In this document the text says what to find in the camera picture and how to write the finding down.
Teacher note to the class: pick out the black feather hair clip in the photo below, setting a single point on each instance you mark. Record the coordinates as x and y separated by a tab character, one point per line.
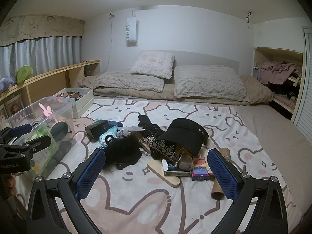
122	152

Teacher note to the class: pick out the colourful card box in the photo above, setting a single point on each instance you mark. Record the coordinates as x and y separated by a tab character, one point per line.
200	171

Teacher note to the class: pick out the silver rhinestone tiara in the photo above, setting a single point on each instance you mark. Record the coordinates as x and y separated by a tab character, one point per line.
162	149

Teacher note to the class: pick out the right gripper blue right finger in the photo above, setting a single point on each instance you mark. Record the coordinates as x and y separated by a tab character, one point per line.
269	215

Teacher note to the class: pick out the fluffy beige pillow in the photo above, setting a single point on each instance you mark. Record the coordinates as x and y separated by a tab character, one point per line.
154	63

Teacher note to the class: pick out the clear plastic storage bin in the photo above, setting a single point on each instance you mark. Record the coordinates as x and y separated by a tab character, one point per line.
44	162

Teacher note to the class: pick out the closet nook with clothes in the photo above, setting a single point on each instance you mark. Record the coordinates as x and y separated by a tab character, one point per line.
282	71

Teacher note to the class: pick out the dark glossy book box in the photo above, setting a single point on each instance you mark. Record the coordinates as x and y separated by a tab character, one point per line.
170	170

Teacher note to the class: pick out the teal cleansing wipes pack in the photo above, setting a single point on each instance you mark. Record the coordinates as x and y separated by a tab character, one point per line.
108	136

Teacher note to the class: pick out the white louvred door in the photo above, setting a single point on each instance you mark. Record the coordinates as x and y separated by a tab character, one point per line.
301	117

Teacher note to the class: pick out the green plush toy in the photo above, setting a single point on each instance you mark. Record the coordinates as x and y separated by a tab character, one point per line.
24	73

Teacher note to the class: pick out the white cardboard box with clutter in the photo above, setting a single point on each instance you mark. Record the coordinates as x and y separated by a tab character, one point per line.
83	99

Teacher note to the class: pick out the bunny print bed sheet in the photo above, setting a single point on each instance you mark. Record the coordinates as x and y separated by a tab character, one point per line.
136	200

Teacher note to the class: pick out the wooden shelf unit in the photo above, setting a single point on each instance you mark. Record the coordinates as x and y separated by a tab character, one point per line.
44	85

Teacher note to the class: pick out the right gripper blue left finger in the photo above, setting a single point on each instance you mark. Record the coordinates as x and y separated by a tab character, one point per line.
43	215

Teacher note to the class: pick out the brown paper wrapped block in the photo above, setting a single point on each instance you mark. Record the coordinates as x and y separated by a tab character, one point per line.
186	163

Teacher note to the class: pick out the right quilted beige pillow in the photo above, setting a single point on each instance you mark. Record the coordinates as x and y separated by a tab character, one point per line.
213	81

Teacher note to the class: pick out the yarn wrapped cardboard tube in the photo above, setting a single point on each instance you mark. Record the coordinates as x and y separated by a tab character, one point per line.
221	177

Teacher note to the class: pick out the purple plush toy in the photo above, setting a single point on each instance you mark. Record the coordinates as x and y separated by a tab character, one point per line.
6	83

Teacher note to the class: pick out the black visor cap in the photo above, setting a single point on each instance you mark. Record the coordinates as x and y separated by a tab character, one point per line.
186	133

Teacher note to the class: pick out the black product box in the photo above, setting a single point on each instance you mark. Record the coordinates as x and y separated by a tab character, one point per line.
96	129

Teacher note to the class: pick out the grey curtain with valance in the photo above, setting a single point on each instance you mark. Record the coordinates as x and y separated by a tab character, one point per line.
43	42

